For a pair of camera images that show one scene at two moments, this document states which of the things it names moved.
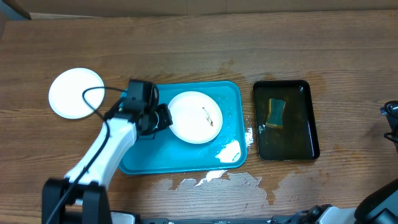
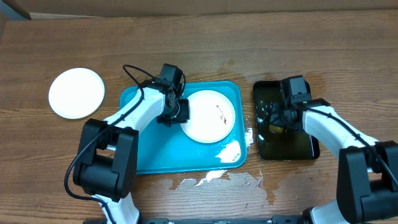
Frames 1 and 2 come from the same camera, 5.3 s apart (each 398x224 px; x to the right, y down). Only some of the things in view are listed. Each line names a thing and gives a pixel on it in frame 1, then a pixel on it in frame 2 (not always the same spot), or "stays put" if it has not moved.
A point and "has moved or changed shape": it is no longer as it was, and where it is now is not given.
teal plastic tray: (208, 133) stays put
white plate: (197, 117) has moved or changed shape
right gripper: (392, 119) to (278, 111)
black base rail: (305, 219) stays put
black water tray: (298, 139) stays put
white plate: (66, 89) stays put
